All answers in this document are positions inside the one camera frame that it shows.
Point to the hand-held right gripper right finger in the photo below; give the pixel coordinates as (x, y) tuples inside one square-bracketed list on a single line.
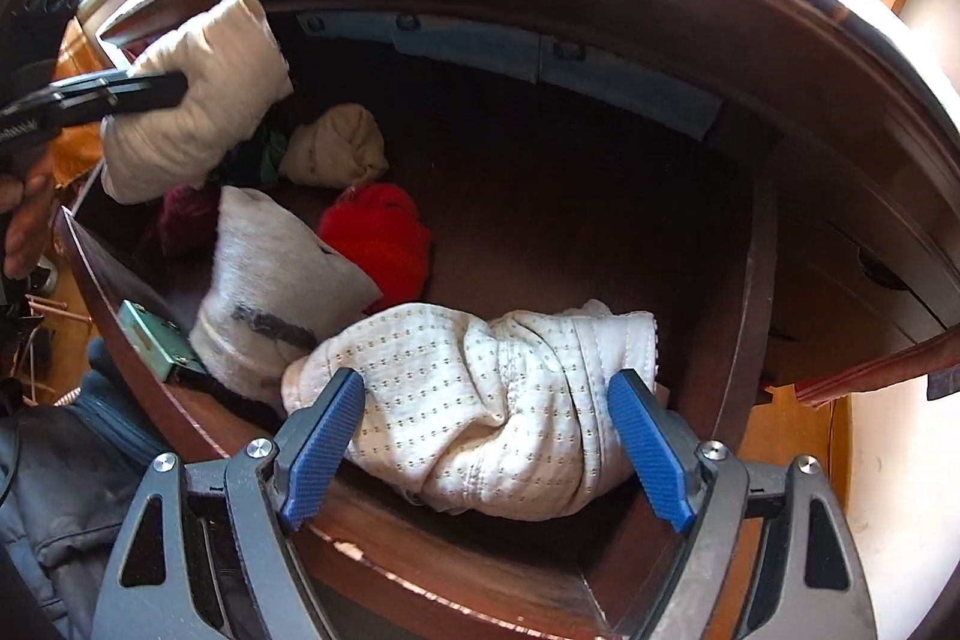
[(652, 452)]

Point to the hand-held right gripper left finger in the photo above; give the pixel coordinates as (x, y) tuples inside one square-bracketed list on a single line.
[(322, 445)]

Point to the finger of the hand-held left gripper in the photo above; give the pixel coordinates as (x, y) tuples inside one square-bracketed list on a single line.
[(127, 93)]

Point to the maroon sock bundle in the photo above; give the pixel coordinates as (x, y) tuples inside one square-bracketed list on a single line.
[(184, 220)]

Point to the green and black socks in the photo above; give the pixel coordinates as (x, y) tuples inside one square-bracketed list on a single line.
[(259, 156)]

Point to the grey-white sock bundle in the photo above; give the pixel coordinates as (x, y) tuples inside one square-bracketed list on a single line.
[(270, 280)]

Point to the red sock bundle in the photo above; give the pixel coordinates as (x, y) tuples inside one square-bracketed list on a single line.
[(375, 242)]

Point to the beige underwear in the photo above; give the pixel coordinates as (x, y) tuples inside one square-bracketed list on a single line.
[(337, 149)]

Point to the dark wooden drawer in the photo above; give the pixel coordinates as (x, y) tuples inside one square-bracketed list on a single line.
[(562, 212)]

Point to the green metal drawer lock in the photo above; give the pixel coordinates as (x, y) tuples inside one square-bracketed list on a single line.
[(154, 340)]

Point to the person's left hand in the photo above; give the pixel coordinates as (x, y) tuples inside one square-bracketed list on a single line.
[(30, 220)]

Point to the blue tissue packet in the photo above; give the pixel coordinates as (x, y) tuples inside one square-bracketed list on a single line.
[(345, 34), (630, 89), (465, 48)]

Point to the wicker chair with wooden legs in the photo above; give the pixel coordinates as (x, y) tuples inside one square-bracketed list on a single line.
[(56, 308)]

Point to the red wooden panel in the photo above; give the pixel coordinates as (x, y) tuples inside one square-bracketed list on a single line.
[(877, 370)]

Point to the person's grey jacket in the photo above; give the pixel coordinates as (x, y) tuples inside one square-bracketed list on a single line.
[(67, 497)]

